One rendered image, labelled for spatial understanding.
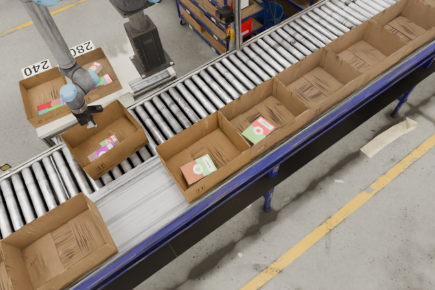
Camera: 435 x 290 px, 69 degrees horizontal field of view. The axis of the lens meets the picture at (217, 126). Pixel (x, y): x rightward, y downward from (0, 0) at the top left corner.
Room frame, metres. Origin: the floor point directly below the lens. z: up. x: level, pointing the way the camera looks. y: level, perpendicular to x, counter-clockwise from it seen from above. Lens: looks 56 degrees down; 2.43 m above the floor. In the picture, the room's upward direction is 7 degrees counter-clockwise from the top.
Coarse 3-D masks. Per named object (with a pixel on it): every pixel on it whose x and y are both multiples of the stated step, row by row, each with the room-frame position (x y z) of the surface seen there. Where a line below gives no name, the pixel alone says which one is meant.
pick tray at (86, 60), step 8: (80, 56) 1.81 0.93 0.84; (88, 56) 1.83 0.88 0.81; (96, 56) 1.85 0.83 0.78; (104, 56) 1.87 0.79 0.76; (80, 64) 1.80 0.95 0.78; (88, 64) 1.81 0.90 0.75; (104, 64) 1.79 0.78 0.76; (104, 72) 1.70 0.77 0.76; (112, 72) 1.69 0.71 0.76; (104, 88) 1.48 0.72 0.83; (112, 88) 1.50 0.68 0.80; (120, 88) 1.52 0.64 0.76; (88, 96) 1.44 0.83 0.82; (96, 96) 1.46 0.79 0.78; (104, 96) 1.47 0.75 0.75
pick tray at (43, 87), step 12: (48, 72) 1.70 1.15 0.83; (60, 72) 1.66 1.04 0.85; (24, 84) 1.63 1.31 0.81; (36, 84) 1.65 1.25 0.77; (48, 84) 1.65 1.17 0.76; (60, 84) 1.64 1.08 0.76; (24, 96) 1.51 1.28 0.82; (36, 96) 1.55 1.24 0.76; (48, 96) 1.53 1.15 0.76; (60, 96) 1.52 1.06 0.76; (24, 108) 1.37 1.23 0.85; (36, 108) 1.44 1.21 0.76; (60, 108) 1.35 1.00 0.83; (36, 120) 1.29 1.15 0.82; (48, 120) 1.31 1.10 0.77
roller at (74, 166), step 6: (66, 150) 1.08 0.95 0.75; (66, 156) 1.04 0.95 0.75; (72, 156) 1.03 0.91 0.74; (72, 162) 0.98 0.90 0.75; (72, 168) 0.94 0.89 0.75; (78, 168) 0.94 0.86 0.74; (78, 174) 0.90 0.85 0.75; (78, 180) 0.86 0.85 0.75; (84, 180) 0.86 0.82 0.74; (84, 186) 0.81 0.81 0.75; (84, 192) 0.78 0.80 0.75; (90, 192) 0.78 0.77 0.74
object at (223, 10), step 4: (220, 8) 1.82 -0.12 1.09; (224, 8) 1.81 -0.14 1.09; (228, 8) 1.81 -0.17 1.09; (232, 8) 1.82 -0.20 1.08; (216, 12) 1.79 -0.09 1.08; (220, 12) 1.78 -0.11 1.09; (224, 12) 1.78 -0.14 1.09; (228, 12) 1.79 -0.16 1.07; (232, 12) 1.80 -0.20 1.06; (216, 16) 1.79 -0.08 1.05; (220, 16) 1.76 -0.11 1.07; (224, 16) 1.77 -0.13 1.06; (228, 16) 1.79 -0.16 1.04; (224, 20) 1.80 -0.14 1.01; (228, 20) 1.80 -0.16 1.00
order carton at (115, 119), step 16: (112, 112) 1.26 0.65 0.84; (128, 112) 1.19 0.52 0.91; (80, 128) 1.14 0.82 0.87; (96, 128) 1.18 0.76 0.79; (112, 128) 1.19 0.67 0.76; (128, 128) 1.18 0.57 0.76; (80, 144) 1.10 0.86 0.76; (96, 144) 1.08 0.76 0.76; (128, 144) 0.99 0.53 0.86; (144, 144) 1.04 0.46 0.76; (80, 160) 0.99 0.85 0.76; (96, 160) 0.89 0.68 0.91; (112, 160) 0.92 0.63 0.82; (96, 176) 0.86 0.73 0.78
